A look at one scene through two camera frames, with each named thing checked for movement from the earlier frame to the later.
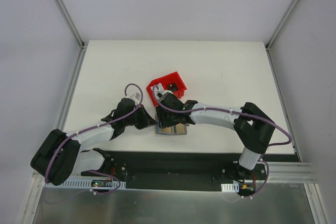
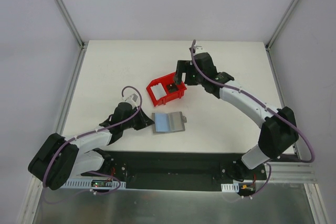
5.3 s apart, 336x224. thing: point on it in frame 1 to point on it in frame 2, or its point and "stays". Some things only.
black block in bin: x=172 y=86 stays
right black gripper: x=166 y=118 to x=181 y=69
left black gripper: x=142 y=118 stays
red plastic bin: x=165 y=81 stays
